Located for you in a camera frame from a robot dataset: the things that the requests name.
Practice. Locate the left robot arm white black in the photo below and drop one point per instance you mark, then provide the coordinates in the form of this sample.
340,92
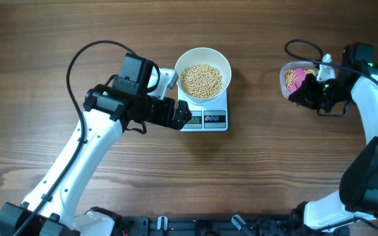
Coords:
136,93

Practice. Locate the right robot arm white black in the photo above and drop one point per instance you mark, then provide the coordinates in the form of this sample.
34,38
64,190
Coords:
356,199

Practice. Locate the pink plastic measuring scoop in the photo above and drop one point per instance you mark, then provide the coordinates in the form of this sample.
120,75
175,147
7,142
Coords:
294,79

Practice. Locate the white round bowl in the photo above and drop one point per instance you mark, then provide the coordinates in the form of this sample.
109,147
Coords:
204,55

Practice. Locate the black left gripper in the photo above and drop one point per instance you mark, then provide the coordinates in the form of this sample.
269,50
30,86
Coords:
165,118

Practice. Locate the white digital kitchen scale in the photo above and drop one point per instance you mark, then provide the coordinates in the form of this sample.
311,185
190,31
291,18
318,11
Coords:
210,116

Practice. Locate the clear container of soybeans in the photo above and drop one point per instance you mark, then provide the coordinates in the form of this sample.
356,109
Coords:
307,66

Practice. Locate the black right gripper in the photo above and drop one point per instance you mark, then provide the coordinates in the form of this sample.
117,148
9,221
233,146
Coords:
304,94

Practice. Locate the soybeans pile in bowl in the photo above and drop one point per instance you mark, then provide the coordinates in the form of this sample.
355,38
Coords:
201,81

